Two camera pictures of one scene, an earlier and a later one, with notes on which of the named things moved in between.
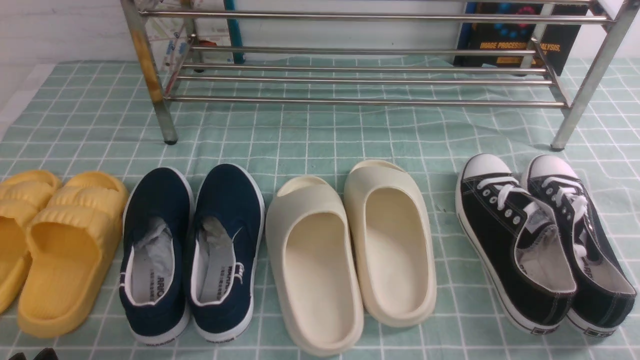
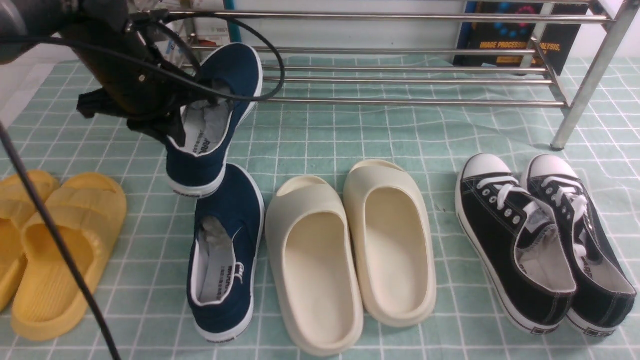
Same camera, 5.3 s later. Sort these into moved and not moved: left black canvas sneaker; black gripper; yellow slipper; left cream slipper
Moved: black gripper
Not moved: left cream slipper; yellow slipper; left black canvas sneaker
